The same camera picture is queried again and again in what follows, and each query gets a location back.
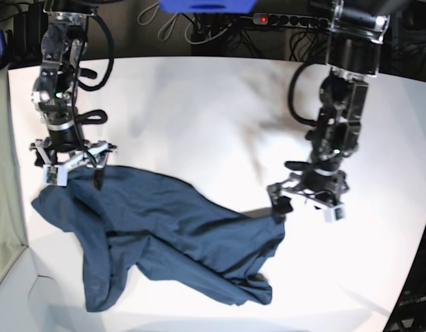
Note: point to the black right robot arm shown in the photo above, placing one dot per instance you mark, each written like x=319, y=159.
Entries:
x=55, y=94

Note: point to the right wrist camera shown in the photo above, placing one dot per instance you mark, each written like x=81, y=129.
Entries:
x=56, y=175

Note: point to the black power strip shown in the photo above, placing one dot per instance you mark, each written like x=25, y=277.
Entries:
x=294, y=21

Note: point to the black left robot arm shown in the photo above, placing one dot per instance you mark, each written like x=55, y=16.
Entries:
x=355, y=37

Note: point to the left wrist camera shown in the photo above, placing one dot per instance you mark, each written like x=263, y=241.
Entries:
x=335, y=213

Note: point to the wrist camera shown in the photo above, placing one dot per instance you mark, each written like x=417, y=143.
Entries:
x=335, y=213
x=56, y=175

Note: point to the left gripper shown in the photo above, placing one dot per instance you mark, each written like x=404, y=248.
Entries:
x=324, y=189

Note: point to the blue plastic bin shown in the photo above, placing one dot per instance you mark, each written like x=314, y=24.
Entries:
x=207, y=6

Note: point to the blue cylinder object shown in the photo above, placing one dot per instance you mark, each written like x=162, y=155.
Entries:
x=3, y=44

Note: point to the grey-green fabric curtain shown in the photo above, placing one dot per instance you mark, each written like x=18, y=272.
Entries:
x=13, y=237

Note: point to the dark blue t-shirt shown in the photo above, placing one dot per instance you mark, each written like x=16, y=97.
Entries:
x=166, y=229

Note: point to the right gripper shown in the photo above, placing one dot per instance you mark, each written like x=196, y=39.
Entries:
x=71, y=150

